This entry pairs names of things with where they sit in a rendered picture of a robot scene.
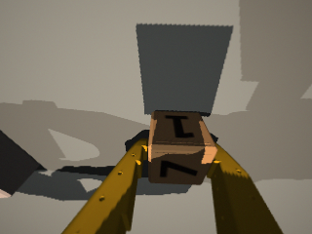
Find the brown number cube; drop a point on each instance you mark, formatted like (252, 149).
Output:
(180, 148)

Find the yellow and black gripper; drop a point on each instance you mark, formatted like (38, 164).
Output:
(238, 206)

